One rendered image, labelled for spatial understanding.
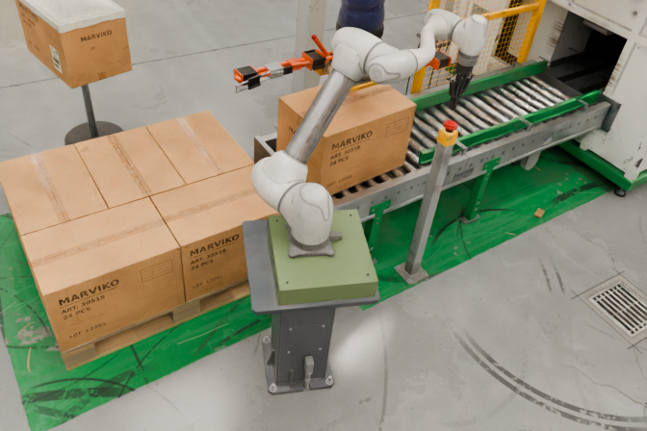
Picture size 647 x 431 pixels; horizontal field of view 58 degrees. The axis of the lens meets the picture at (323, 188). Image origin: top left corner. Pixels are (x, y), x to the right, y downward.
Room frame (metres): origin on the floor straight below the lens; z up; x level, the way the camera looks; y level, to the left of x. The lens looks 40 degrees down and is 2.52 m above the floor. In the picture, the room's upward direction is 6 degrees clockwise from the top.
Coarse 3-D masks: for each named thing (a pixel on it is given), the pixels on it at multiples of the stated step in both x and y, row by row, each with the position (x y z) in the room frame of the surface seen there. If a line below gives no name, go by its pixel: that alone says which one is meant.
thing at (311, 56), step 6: (306, 54) 2.49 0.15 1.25; (312, 54) 2.50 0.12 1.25; (318, 54) 2.50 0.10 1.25; (306, 60) 2.45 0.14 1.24; (312, 60) 2.42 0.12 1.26; (318, 60) 2.44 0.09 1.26; (324, 60) 2.46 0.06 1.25; (306, 66) 2.45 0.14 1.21; (312, 66) 2.43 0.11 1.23; (318, 66) 2.44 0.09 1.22; (324, 66) 2.46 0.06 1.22
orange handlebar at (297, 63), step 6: (288, 60) 2.42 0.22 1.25; (294, 60) 2.43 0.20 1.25; (300, 60) 2.45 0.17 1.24; (330, 60) 2.50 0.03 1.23; (432, 60) 2.59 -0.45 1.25; (264, 66) 2.34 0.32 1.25; (294, 66) 2.38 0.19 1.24; (300, 66) 2.40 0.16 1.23; (264, 72) 2.29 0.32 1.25; (234, 78) 2.23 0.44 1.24; (240, 78) 2.22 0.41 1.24
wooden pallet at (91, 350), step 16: (32, 272) 1.94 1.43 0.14; (224, 288) 1.99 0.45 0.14; (240, 288) 2.09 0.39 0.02; (192, 304) 1.88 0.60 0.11; (208, 304) 1.96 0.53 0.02; (224, 304) 1.99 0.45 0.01; (144, 320) 1.73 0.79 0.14; (160, 320) 1.82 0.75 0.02; (176, 320) 1.82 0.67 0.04; (112, 336) 1.70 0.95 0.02; (128, 336) 1.71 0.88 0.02; (144, 336) 1.72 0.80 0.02; (64, 352) 1.50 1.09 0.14; (80, 352) 1.54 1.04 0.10; (96, 352) 1.58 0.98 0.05
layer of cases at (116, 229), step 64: (192, 128) 2.80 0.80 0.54; (64, 192) 2.13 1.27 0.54; (128, 192) 2.18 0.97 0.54; (192, 192) 2.24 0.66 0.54; (256, 192) 2.30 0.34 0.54; (64, 256) 1.72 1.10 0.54; (128, 256) 1.77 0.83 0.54; (192, 256) 1.89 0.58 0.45; (64, 320) 1.53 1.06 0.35; (128, 320) 1.69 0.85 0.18
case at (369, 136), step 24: (288, 96) 2.60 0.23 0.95; (312, 96) 2.63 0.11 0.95; (360, 96) 2.69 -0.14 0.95; (384, 96) 2.71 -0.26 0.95; (288, 120) 2.51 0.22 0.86; (336, 120) 2.43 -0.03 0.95; (360, 120) 2.46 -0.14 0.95; (384, 120) 2.53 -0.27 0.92; (408, 120) 2.65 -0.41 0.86; (336, 144) 2.33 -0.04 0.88; (360, 144) 2.44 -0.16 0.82; (384, 144) 2.55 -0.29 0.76; (312, 168) 2.34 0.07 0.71; (336, 168) 2.35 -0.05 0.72; (360, 168) 2.45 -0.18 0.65; (384, 168) 2.57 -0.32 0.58; (336, 192) 2.36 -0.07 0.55
